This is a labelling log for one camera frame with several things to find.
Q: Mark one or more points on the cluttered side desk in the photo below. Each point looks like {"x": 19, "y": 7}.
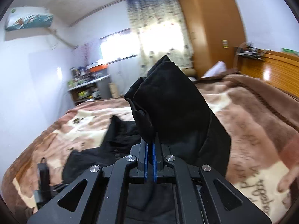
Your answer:
{"x": 95, "y": 89}

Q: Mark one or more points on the white pillow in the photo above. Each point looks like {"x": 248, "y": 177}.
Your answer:
{"x": 217, "y": 69}

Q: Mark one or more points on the wooden headboard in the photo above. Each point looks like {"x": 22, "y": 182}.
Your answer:
{"x": 275, "y": 68}

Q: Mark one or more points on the orange box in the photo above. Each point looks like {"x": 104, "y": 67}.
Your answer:
{"x": 96, "y": 68}

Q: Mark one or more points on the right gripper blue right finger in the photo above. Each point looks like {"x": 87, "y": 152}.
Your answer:
{"x": 159, "y": 152}

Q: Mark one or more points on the heart patterned curtain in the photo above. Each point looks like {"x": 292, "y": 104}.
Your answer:
{"x": 160, "y": 29}

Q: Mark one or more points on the brown patterned fleece blanket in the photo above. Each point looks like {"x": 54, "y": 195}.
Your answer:
{"x": 261, "y": 120}

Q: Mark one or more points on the wooden wardrobe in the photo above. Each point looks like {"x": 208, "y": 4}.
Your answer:
{"x": 215, "y": 28}

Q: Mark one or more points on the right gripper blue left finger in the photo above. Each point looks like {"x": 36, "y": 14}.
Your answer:
{"x": 143, "y": 161}

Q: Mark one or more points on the black puffer jacket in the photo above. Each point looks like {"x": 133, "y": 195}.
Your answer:
{"x": 166, "y": 107}

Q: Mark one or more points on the brown plush toy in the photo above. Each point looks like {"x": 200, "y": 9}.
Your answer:
{"x": 189, "y": 72}

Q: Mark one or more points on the wall air conditioner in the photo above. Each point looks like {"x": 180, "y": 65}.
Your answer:
{"x": 28, "y": 17}

